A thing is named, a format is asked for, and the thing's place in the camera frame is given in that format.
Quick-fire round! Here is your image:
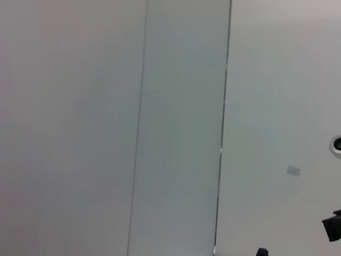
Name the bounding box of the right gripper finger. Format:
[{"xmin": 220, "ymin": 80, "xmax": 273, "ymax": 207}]
[{"xmin": 321, "ymin": 210, "xmax": 341, "ymax": 242}]

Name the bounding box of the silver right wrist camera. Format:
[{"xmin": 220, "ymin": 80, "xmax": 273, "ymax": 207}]
[{"xmin": 329, "ymin": 135, "xmax": 341, "ymax": 161}]

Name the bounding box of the grey square wall sticker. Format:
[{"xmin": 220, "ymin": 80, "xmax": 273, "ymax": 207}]
[{"xmin": 286, "ymin": 164, "xmax": 302, "ymax": 177}]

